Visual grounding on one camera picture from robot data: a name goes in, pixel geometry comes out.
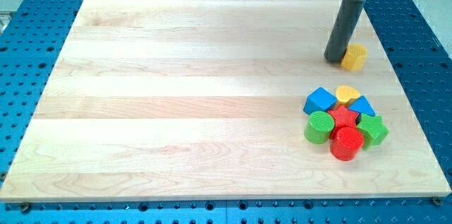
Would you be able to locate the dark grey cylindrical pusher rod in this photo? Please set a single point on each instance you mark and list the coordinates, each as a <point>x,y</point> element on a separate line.
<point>344,26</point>

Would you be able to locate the yellow hexagon block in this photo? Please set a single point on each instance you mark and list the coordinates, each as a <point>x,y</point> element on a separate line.
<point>354,58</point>

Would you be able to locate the light wooden board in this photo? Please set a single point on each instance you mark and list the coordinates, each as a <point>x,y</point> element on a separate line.
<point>155,100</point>

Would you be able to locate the left board stopper bolt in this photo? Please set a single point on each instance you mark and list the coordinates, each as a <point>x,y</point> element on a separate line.
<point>25,207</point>

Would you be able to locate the board stopper bolt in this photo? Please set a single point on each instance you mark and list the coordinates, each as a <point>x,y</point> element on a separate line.
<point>437,201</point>
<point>25,207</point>

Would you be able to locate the right board stopper bolt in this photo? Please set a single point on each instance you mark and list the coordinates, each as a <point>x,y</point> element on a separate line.
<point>437,201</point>

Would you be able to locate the blue cube block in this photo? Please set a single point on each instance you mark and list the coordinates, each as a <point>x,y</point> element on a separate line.
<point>319,100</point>

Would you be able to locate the green cylinder block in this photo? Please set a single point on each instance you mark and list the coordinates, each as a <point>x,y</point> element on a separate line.
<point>319,127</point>

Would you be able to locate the yellow heart block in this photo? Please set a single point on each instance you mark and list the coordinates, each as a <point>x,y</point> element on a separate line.
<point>346,95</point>

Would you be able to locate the red star block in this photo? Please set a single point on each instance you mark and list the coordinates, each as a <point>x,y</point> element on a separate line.
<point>342,117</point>

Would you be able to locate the red cylinder block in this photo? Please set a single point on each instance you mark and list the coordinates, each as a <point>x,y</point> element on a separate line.
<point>347,143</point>

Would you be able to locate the blue triangle block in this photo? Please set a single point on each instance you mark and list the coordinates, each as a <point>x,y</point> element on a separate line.
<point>362,106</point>

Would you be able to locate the green star block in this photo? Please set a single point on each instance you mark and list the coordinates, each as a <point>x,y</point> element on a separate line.
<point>373,130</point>

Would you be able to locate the blue perforated metal table plate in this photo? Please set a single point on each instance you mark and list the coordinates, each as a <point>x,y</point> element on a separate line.
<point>30,45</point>

